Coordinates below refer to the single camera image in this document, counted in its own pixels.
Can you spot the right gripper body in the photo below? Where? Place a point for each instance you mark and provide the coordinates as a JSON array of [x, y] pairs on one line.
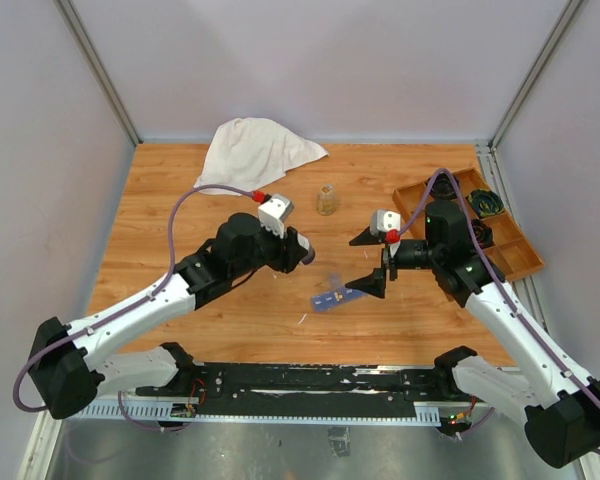
[[390, 262]]

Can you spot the white cloth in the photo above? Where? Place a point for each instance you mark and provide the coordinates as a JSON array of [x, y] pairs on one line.
[[250, 153]]

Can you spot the black cup far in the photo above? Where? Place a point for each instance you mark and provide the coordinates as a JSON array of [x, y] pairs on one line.
[[442, 188]]

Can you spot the clear glass pill bottle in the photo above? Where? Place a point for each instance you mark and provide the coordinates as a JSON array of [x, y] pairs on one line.
[[327, 200]]

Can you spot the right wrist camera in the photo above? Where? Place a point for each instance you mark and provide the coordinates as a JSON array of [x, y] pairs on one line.
[[385, 226]]

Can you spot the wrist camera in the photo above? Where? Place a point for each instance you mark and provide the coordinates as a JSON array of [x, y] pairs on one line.
[[273, 212], [385, 226]]

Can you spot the green black cup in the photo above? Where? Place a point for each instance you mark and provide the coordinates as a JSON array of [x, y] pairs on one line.
[[485, 203]]

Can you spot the white cap pill bottle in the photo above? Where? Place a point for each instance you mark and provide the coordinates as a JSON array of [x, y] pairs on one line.
[[309, 257]]

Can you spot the wooden compartment tray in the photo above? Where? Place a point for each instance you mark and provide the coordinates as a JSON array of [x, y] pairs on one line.
[[497, 233]]

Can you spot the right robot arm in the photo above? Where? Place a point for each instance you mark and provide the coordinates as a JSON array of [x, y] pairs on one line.
[[554, 399]]

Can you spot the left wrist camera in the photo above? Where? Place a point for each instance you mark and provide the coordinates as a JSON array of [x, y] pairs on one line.
[[273, 212]]

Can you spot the blue weekly pill organizer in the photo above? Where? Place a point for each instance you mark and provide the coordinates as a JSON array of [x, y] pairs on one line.
[[325, 301]]

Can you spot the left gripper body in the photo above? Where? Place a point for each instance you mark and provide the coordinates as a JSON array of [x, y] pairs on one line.
[[283, 249]]

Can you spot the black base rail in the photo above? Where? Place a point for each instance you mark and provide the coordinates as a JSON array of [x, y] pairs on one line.
[[333, 395]]

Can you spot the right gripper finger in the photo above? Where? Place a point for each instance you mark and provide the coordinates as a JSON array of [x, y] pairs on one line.
[[373, 284], [368, 237]]

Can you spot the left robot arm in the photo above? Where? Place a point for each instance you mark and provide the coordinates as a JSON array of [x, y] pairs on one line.
[[74, 363]]

